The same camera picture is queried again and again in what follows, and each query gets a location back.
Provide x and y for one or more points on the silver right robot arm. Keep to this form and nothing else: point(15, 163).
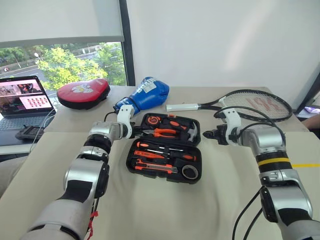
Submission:
point(275, 150)

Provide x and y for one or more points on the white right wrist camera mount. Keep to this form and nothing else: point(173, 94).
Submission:
point(233, 120)

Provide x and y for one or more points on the steel claw hammer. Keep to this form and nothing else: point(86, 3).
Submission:
point(192, 133)

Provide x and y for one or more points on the black handheld controller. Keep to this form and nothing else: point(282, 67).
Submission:
point(28, 132)

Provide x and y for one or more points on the beige table cloth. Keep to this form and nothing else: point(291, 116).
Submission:
point(162, 212)

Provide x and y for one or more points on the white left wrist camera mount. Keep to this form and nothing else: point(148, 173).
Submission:
point(123, 112)

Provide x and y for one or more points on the black window pillar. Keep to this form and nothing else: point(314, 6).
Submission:
point(128, 45)

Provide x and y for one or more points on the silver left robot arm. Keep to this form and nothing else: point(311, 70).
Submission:
point(82, 175)

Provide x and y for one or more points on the yellow tape strip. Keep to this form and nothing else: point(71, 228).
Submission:
point(306, 165)

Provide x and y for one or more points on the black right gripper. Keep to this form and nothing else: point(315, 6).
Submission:
point(222, 136)

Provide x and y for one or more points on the long thin shaft screwdriver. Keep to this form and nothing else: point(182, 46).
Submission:
point(141, 144)

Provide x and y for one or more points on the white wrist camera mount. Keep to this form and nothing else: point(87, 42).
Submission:
point(233, 120)
point(123, 112)

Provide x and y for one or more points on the black electrical tape roll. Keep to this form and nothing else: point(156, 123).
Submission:
point(185, 174)

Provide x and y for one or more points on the orange black utility knife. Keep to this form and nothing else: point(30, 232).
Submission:
point(150, 166)

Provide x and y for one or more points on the red punch mitt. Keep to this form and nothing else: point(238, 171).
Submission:
point(80, 93)

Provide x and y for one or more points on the black white tennis racket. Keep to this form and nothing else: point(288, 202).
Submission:
point(182, 107)

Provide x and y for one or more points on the black tool kit case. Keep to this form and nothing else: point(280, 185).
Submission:
point(155, 176)

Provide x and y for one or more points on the white roller blind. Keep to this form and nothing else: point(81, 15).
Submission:
point(57, 20)

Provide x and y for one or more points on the open laptop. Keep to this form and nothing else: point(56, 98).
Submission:
point(22, 97)

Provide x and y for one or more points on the purple lit screen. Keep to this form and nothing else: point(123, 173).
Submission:
point(311, 110)

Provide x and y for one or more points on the beige upholstered chair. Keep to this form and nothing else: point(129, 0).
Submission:
point(10, 175)

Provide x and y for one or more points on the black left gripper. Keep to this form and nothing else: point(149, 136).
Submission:
point(135, 132)

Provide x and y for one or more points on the orange black tape measure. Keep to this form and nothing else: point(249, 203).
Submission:
point(153, 120)

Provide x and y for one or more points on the blue boxing glove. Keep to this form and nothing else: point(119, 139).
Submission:
point(150, 96)

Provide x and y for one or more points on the orange test pen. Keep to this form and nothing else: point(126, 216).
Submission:
point(147, 154)

